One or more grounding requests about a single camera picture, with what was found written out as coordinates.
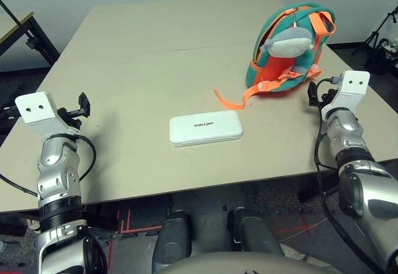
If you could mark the beige robot torso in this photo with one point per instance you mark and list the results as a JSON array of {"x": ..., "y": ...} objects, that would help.
[{"x": 217, "y": 266}]

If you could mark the white plastic pencil case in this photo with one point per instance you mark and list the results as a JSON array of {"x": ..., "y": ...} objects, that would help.
[{"x": 205, "y": 129}]

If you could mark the grey robot left leg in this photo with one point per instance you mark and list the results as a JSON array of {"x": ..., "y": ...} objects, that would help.
[{"x": 172, "y": 236}]

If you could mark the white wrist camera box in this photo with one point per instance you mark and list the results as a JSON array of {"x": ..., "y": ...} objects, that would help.
[
  {"x": 37, "y": 109},
  {"x": 354, "y": 87}
]

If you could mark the black framed side table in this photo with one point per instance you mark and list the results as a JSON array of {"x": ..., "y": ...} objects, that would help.
[{"x": 12, "y": 25}]

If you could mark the grey white plush toy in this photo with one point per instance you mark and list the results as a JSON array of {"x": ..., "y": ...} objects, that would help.
[{"x": 289, "y": 45}]

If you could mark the black bin with clutter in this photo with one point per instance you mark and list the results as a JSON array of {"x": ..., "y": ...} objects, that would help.
[{"x": 377, "y": 59}]

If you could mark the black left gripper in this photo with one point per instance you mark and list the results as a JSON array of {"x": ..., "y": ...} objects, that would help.
[{"x": 71, "y": 117}]

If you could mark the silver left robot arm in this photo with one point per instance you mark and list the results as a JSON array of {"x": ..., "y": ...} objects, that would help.
[{"x": 56, "y": 174}]

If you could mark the black tripod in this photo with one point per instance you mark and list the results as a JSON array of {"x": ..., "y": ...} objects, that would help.
[{"x": 372, "y": 36}]

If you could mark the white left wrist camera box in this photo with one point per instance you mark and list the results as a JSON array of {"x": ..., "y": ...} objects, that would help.
[{"x": 37, "y": 109}]

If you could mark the teal and orange backpack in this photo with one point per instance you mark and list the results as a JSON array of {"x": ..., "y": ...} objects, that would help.
[{"x": 273, "y": 69}]

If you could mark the white sneaker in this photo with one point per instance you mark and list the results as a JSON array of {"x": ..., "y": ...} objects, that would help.
[{"x": 298, "y": 255}]

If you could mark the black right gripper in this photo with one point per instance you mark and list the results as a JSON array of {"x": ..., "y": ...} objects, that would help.
[{"x": 326, "y": 97}]

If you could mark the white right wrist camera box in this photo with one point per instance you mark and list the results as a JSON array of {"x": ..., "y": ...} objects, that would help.
[{"x": 354, "y": 87}]

